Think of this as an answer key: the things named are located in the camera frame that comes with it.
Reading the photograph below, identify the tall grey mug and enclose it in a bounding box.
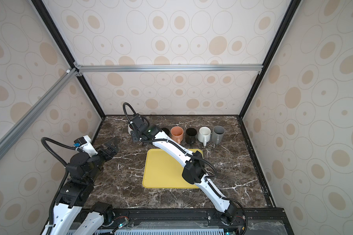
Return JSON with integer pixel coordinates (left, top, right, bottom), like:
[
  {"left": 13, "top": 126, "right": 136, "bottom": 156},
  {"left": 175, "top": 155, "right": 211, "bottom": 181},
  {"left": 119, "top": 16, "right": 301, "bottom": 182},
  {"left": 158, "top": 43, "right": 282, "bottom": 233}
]
[{"left": 211, "top": 126, "right": 225, "bottom": 145}]

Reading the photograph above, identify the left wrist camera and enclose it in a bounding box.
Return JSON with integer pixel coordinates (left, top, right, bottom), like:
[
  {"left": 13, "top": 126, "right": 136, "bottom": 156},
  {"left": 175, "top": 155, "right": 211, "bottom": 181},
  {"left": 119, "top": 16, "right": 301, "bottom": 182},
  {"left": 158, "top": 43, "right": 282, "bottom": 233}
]
[{"left": 74, "top": 135, "right": 98, "bottom": 157}]

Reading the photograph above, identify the black corrugated cable right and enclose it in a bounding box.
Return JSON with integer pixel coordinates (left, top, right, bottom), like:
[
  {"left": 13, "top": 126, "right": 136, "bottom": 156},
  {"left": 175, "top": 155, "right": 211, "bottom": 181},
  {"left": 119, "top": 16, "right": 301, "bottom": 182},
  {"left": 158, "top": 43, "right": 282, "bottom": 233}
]
[{"left": 123, "top": 102, "right": 248, "bottom": 235}]

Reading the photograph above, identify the yellow tray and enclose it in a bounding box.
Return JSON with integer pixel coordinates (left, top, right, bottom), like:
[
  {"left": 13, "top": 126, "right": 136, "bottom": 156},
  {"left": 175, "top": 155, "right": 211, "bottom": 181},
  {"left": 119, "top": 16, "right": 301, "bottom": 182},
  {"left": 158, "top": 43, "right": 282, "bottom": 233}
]
[{"left": 142, "top": 149, "right": 197, "bottom": 189}]

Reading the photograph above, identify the cream mug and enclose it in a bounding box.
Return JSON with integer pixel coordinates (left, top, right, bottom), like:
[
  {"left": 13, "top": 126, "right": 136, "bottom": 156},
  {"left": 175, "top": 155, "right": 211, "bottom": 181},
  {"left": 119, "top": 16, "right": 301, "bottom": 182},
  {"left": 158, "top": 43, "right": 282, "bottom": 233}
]
[{"left": 127, "top": 124, "right": 133, "bottom": 135}]

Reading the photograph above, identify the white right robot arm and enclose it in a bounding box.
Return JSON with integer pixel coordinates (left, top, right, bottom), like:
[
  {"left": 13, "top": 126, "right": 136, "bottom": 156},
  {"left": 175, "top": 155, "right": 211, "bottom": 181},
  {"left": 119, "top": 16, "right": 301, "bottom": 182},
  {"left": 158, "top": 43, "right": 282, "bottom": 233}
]
[{"left": 126, "top": 114, "right": 237, "bottom": 224}]

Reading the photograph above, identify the black corner frame post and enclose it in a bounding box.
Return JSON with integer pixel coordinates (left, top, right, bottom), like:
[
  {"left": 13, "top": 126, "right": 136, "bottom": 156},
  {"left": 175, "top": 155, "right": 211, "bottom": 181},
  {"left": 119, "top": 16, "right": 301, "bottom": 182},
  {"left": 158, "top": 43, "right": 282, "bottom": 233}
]
[{"left": 30, "top": 0, "right": 106, "bottom": 119}]

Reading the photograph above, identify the aluminium crossbar left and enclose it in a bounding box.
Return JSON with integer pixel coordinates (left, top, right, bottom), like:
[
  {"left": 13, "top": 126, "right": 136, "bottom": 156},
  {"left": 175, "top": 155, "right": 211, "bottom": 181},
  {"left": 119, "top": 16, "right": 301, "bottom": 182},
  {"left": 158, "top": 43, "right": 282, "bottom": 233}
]
[{"left": 0, "top": 68, "right": 77, "bottom": 160}]

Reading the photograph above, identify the aluminium crossbar back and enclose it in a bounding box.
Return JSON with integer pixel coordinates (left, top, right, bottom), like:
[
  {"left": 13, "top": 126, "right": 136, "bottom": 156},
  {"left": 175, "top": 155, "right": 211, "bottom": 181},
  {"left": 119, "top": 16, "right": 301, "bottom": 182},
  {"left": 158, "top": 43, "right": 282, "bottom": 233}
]
[{"left": 76, "top": 64, "right": 263, "bottom": 72}]

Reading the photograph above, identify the white round mug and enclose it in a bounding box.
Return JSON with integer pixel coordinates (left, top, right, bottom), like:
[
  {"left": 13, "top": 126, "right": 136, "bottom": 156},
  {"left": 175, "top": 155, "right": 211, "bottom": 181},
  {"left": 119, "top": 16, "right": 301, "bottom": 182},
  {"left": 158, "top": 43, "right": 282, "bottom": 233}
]
[{"left": 198, "top": 126, "right": 211, "bottom": 147}]

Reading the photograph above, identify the black right corner post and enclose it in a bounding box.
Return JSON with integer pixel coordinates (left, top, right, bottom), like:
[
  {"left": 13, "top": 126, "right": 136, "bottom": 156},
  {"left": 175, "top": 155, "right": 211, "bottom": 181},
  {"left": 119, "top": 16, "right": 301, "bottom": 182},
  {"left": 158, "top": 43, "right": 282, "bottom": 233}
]
[{"left": 239, "top": 0, "right": 302, "bottom": 120}]

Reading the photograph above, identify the black mug white base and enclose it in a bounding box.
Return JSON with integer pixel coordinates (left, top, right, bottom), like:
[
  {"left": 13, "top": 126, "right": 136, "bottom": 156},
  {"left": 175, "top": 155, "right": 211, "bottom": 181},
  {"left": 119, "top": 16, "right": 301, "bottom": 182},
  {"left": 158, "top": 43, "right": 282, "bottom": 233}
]
[{"left": 162, "top": 127, "right": 170, "bottom": 136}]

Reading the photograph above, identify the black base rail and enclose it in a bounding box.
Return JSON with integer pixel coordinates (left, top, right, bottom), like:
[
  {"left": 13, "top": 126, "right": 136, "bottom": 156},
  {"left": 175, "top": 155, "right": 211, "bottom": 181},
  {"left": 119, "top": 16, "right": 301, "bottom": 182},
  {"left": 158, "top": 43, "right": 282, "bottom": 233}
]
[{"left": 41, "top": 207, "right": 295, "bottom": 235}]

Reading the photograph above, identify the aluminium crossbar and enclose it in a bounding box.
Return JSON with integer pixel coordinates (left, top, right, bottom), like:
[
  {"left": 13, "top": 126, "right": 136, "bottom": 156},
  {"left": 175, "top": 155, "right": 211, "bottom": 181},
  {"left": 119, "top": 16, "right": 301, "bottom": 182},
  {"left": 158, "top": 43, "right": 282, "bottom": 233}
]
[
  {"left": 76, "top": 64, "right": 263, "bottom": 72},
  {"left": 0, "top": 68, "right": 77, "bottom": 160}
]

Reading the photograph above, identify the peach mug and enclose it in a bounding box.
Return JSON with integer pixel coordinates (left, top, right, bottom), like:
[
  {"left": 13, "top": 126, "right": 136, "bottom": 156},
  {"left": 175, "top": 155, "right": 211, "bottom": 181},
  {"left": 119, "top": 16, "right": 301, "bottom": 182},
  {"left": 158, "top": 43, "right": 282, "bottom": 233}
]
[{"left": 170, "top": 126, "right": 184, "bottom": 144}]

